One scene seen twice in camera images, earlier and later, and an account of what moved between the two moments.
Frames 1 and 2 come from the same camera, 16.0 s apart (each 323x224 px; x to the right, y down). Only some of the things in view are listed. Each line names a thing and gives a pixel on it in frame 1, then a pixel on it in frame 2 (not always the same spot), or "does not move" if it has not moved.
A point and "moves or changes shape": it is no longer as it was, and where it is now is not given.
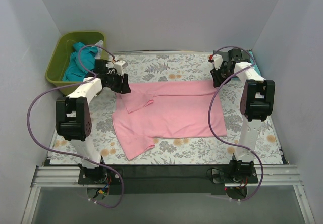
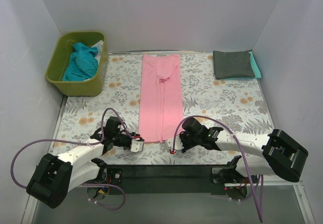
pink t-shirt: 166,108 moves or changes shape
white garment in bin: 99,49 does not move
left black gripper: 120,82 -> 127,141
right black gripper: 217,73 -> 185,138
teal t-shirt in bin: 75,69 does not move
